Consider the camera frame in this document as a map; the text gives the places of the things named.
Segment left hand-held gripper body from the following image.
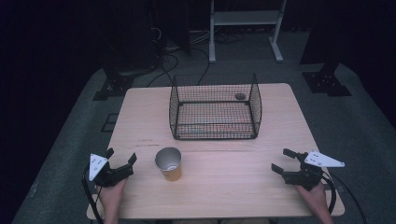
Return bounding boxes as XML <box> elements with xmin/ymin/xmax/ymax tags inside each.
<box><xmin>88</xmin><ymin>152</ymin><xmax>134</xmax><ymax>189</ymax></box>

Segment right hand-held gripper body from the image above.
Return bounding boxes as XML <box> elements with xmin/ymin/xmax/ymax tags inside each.
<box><xmin>281</xmin><ymin>149</ymin><xmax>346</xmax><ymax>192</ymax></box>

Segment metal cup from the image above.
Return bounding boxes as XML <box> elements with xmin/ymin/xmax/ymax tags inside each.
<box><xmin>154</xmin><ymin>147</ymin><xmax>183</xmax><ymax>182</ymax></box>

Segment black wire mesh basket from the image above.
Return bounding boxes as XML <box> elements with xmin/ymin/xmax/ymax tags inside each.
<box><xmin>168</xmin><ymin>73</ymin><xmax>263</xmax><ymax>141</ymax></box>

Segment person's left hand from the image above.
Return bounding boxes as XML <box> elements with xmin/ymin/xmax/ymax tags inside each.
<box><xmin>98</xmin><ymin>177</ymin><xmax>128</xmax><ymax>216</ymax></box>

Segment person's right hand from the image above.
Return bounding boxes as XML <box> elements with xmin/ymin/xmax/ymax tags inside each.
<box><xmin>295</xmin><ymin>181</ymin><xmax>330</xmax><ymax>216</ymax></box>

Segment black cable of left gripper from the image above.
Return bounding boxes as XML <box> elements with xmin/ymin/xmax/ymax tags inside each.
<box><xmin>81</xmin><ymin>165</ymin><xmax>105</xmax><ymax>224</ymax></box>

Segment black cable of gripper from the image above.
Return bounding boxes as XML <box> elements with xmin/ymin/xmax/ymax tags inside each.
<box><xmin>81</xmin><ymin>165</ymin><xmax>105</xmax><ymax>224</ymax></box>
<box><xmin>320</xmin><ymin>170</ymin><xmax>368</xmax><ymax>224</ymax></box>

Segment black rectangular floor frame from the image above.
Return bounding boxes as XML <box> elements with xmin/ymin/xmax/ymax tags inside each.
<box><xmin>100</xmin><ymin>113</ymin><xmax>120</xmax><ymax>133</ymax></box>

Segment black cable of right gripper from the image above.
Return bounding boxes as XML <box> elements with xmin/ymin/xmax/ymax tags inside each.
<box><xmin>320</xmin><ymin>170</ymin><xmax>368</xmax><ymax>224</ymax></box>

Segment black stand base plate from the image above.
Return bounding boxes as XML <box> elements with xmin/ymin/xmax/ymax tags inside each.
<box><xmin>302</xmin><ymin>70</ymin><xmax>353</xmax><ymax>97</ymax></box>
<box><xmin>92</xmin><ymin>73</ymin><xmax>135</xmax><ymax>102</ymax></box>

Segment black floor cables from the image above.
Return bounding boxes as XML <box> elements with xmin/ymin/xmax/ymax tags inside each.
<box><xmin>146</xmin><ymin>26</ymin><xmax>247</xmax><ymax>89</ymax></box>

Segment white metal table frame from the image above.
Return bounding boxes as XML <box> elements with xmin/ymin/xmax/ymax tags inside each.
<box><xmin>208</xmin><ymin>0</ymin><xmax>288</xmax><ymax>64</ymax></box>

